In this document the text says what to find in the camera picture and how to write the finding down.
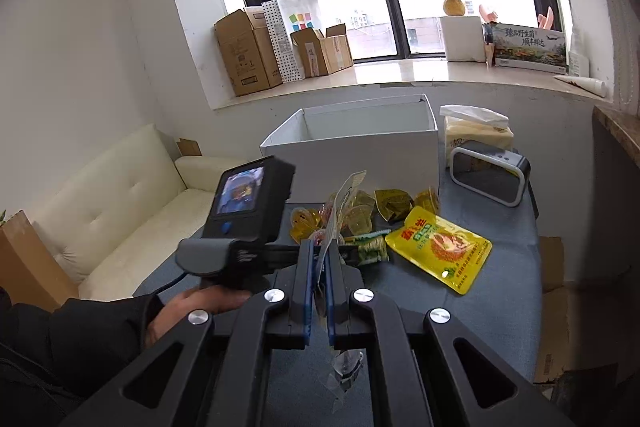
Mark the white tray with dark inside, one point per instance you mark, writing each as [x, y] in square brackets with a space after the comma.
[487, 174]

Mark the pink toy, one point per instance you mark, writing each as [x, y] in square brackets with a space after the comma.
[487, 14]
[547, 19]

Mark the cream leather sofa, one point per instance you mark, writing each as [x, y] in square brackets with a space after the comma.
[110, 217]

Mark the polka dot paper bag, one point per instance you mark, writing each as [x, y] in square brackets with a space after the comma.
[282, 42]

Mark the stack of paper cups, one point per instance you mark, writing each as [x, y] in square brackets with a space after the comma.
[582, 85]

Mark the person's left hand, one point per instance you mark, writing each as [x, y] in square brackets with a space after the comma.
[195, 304]

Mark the white foam box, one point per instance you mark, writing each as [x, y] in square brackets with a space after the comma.
[462, 39]

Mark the blue grey table cloth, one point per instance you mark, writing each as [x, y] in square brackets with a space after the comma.
[500, 322]

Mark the printed gift box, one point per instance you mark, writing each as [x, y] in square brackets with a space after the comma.
[530, 49]

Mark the open cardboard box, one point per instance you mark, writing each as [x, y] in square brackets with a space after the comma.
[337, 49]
[310, 57]

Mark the yellow snack pouch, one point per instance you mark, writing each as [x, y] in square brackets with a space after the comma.
[440, 249]

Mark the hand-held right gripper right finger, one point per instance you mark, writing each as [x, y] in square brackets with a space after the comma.
[330, 302]

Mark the person's left forearm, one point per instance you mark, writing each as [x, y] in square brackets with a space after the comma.
[75, 347]

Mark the yellow tissue pack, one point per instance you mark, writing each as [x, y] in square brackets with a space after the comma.
[477, 134]

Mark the large brown cardboard box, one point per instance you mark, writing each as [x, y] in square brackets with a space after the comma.
[25, 267]

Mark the clear plastic snack packet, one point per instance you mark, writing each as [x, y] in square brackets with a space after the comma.
[345, 202]

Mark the brown top counter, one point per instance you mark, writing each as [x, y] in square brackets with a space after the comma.
[617, 147]

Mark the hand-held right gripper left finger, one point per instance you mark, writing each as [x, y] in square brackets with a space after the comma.
[306, 287]

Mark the white bag coloured squares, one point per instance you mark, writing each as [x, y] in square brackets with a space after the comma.
[302, 14]

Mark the green snack packet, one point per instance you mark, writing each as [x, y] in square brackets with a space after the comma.
[372, 249]

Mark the pile of jelly cups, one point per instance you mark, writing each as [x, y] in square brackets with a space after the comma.
[392, 203]

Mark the tall cardboard box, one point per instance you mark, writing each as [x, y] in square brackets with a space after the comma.
[247, 57]

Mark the small cardboard piece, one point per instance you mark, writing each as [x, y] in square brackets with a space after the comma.
[189, 147]

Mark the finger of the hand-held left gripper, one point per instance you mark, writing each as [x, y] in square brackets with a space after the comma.
[282, 255]

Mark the white storage box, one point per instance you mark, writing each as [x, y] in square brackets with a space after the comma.
[360, 157]

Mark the yellow pomelo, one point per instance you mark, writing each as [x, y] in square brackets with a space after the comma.
[454, 6]

